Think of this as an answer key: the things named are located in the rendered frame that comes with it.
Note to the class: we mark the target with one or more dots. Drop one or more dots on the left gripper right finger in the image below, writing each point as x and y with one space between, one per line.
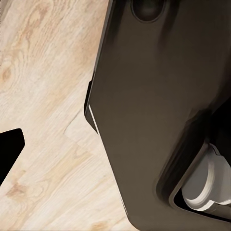
223 143

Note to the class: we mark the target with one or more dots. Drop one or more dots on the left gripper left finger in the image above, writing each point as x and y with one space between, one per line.
12 143

